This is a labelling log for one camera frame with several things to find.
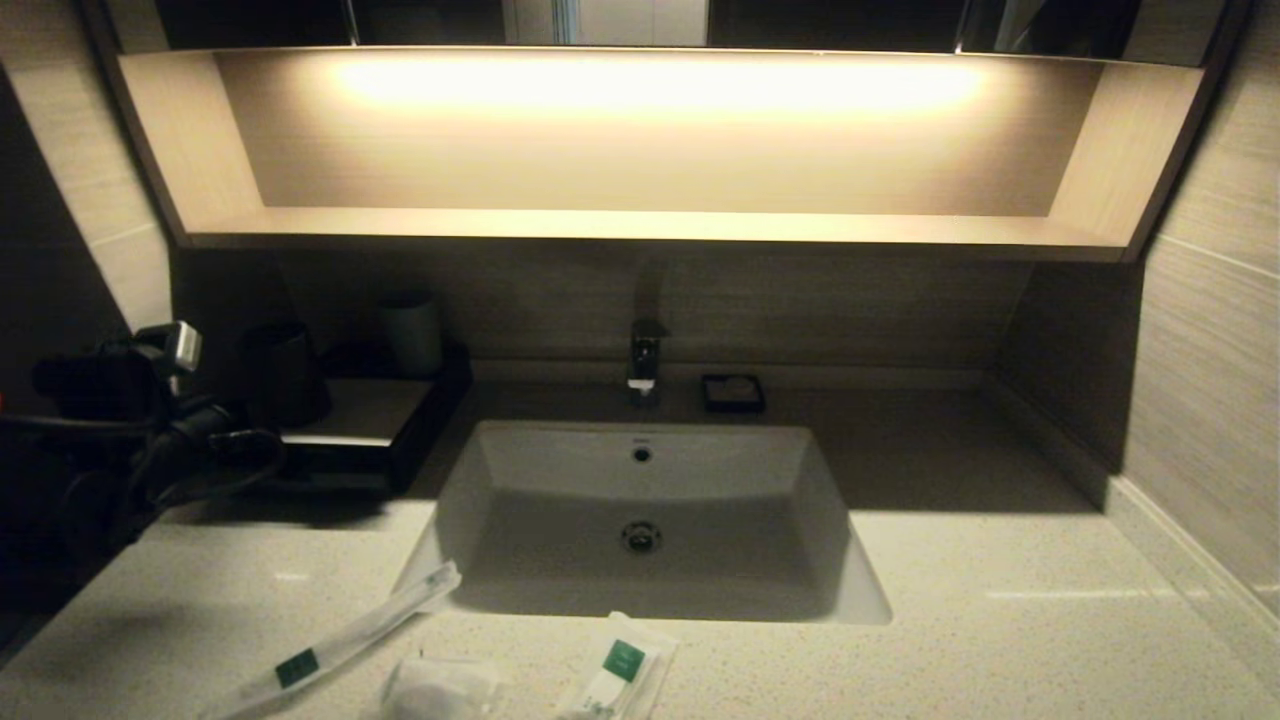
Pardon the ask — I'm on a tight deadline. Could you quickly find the dark grey tumbler cup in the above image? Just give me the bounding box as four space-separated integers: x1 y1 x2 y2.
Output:
245 322 333 429

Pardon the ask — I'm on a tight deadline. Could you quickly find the black amenity tray box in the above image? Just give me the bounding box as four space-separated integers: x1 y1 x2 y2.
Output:
205 343 476 496

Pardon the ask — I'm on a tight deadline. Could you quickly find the light grey tumbler cup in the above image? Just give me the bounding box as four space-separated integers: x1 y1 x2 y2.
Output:
378 291 446 379

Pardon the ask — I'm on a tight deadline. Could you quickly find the long white toothbrush packet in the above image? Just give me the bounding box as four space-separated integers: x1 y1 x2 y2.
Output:
200 558 464 720

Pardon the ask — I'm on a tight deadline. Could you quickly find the crumpled white shower cap packet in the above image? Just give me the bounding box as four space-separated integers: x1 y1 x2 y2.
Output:
375 652 501 720

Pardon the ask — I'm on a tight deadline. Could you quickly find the chrome faucet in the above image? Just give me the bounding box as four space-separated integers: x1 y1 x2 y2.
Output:
627 318 669 406

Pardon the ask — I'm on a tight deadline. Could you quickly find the white ceramic sink basin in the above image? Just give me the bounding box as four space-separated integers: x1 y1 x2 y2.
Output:
392 420 893 626

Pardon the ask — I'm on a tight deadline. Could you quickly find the white comb packet green label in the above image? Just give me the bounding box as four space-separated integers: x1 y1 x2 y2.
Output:
555 610 679 720

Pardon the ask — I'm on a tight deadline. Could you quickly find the warm shelf light strip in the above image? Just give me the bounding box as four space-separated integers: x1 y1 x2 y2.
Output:
340 65 986 116

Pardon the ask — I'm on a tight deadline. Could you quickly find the black soap dish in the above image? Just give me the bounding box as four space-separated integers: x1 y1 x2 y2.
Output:
701 374 767 415

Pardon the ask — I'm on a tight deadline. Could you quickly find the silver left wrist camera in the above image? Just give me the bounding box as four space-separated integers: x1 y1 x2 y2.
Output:
135 322 203 376

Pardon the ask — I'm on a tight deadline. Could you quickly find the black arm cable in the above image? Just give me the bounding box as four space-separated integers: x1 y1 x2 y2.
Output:
0 400 288 513

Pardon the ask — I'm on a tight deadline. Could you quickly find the wooden wall shelf niche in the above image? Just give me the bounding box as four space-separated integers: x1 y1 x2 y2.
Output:
85 45 1246 266

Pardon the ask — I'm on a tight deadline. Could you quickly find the wall mirror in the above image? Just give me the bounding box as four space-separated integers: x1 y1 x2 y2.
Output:
105 0 1226 71

